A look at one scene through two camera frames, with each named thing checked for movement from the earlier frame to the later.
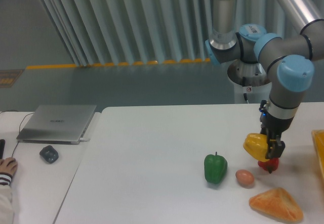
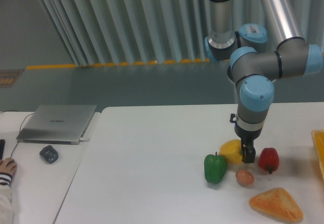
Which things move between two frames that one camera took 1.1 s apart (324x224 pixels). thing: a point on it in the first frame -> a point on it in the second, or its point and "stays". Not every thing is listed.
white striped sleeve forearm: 6,210 stays
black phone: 2,143 stays
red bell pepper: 270,165 stays
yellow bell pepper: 256,145 -> 231,149
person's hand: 8,165 stays
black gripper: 273,126 -> 247,142
